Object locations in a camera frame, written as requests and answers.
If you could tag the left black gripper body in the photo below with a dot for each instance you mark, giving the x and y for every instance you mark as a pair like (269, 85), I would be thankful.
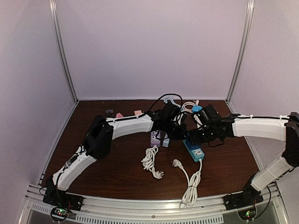
(173, 133)

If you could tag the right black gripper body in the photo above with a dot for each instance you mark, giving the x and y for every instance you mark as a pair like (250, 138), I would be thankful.
(209, 135)

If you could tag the purple power strip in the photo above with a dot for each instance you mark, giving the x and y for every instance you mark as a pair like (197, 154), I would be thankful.
(155, 138)

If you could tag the teal blue socket box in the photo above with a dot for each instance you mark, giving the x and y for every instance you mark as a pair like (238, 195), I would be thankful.
(195, 151)

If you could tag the pink charger plug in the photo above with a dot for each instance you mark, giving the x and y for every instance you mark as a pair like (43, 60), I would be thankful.
(138, 112)

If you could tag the light blue small adapter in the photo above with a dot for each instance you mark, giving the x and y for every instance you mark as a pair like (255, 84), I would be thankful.
(196, 109)

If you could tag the light blue power strip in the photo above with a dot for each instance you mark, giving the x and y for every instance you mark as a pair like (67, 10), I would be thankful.
(166, 142)

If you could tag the dark blue cube adapter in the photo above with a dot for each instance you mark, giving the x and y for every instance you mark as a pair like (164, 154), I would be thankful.
(190, 142)

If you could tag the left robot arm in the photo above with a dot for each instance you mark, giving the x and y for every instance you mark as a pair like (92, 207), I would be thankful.
(98, 141)

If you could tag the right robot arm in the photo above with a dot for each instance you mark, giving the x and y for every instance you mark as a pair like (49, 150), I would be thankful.
(278, 138)

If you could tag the pink flat adapter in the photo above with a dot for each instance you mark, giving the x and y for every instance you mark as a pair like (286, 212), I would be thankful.
(119, 115)

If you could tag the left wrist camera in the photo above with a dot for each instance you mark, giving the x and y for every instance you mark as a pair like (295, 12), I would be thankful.
(169, 112)

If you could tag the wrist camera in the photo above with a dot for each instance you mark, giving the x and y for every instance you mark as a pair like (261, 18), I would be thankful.
(208, 113)
(169, 112)

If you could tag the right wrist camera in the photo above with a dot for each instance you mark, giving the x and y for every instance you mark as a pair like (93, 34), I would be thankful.
(208, 113)

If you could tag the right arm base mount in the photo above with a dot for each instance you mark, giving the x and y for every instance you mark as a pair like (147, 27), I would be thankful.
(248, 197)

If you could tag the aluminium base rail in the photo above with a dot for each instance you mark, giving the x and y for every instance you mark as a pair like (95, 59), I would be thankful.
(98, 210)

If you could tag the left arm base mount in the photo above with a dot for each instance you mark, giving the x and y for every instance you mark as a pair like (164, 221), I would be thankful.
(60, 198)

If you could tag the right aluminium frame post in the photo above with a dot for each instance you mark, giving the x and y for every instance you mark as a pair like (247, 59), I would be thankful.
(242, 49)

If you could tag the aluminium frame post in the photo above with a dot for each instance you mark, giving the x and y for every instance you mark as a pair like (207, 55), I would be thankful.
(61, 50)
(242, 49)

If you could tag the left aluminium frame post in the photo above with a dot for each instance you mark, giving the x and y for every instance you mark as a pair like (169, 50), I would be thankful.
(61, 50)

